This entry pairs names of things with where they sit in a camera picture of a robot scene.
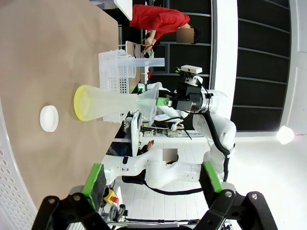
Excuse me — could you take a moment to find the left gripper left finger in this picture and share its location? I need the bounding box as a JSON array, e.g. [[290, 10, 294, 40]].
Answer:
[[32, 163, 107, 230]]

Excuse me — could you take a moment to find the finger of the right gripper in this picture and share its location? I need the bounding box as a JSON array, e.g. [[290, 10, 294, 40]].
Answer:
[[155, 96, 174, 107]]

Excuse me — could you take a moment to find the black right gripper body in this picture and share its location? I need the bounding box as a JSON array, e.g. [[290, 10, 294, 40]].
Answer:
[[173, 83, 205, 113]]

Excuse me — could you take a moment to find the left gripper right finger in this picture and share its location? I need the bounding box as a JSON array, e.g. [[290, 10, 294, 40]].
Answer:
[[196, 161, 279, 230]]

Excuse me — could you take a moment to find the translucent plastic funnel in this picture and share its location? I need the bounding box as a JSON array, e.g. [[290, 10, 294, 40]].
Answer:
[[136, 83, 160, 123]]

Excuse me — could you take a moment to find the clear plastic graduated cylinder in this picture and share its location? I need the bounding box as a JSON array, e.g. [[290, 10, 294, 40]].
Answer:
[[117, 57, 165, 69]]

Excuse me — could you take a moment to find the clear plastic beaker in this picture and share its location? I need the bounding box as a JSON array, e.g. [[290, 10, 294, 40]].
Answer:
[[117, 54, 137, 79]]

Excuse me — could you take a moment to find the white perforated plastic basket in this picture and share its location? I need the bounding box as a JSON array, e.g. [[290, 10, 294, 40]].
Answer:
[[0, 94, 38, 230], [97, 48, 136, 124]]

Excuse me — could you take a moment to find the translucent plastic conical flask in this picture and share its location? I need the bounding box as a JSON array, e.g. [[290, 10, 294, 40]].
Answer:
[[73, 84, 144, 122]]

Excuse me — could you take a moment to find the white round flask cap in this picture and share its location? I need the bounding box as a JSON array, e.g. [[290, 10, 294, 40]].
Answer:
[[39, 104, 59, 133]]

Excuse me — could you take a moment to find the yellow emergency stop button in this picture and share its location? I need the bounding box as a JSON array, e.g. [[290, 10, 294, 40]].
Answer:
[[103, 187, 120, 205]]

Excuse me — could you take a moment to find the dark haired seated person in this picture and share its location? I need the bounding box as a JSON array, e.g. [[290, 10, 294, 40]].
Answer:
[[140, 140, 179, 166]]

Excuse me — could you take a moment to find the person in red shirt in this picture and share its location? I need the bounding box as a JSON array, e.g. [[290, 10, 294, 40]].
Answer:
[[129, 4, 202, 52]]

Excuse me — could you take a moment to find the bright round lamp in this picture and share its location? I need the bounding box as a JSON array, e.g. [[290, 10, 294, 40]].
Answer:
[[275, 125, 295, 145]]

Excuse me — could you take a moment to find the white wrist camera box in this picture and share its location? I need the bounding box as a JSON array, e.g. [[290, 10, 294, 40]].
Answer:
[[180, 65, 203, 75]]

